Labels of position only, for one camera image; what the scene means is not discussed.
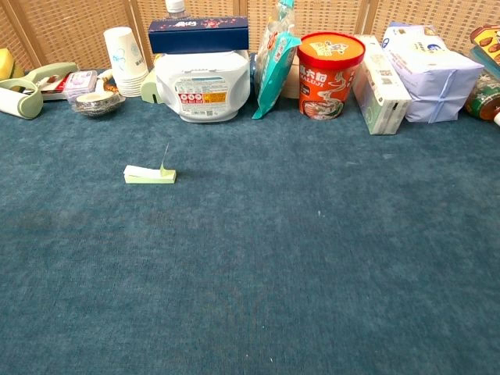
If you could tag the green sticky note pad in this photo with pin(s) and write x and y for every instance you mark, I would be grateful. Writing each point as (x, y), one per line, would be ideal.
(150, 179)

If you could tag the blue felt table cloth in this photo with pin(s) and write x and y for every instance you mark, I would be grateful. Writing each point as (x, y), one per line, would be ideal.
(250, 254)

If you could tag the teal snack bag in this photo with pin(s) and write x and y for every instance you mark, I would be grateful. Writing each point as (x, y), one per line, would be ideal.
(273, 66)

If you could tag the white detergent container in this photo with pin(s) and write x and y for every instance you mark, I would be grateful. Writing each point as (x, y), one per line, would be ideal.
(203, 70)

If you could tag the red instant noodle cup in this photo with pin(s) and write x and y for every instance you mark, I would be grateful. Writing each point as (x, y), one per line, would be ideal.
(324, 78)

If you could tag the navy blue flat box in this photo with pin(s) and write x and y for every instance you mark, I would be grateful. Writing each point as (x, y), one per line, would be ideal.
(195, 39)

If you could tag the white tissue box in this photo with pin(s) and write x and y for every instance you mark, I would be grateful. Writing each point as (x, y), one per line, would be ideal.
(381, 97)

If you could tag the silver foil bowl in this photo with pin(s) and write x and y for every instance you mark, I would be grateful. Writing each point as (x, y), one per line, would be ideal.
(97, 105)

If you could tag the white brown small item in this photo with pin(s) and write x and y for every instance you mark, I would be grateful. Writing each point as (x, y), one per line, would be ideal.
(107, 84)

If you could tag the stack of paper cups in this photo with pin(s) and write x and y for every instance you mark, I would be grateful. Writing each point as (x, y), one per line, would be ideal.
(125, 54)

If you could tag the clear bottle with white cap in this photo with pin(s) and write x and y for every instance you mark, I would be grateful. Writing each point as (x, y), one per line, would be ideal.
(174, 6)

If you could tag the pale blue paper pack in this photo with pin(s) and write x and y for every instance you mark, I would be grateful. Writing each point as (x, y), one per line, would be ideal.
(433, 78)

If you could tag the red white packet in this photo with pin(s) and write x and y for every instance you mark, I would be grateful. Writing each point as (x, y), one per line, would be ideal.
(54, 88)

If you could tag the rattan folding screen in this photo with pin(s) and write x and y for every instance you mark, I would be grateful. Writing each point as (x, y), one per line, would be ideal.
(70, 31)

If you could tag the green white lint roller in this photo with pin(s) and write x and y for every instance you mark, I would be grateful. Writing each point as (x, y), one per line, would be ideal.
(23, 103)

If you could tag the nut snack box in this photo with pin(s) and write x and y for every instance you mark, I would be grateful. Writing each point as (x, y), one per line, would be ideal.
(488, 39)

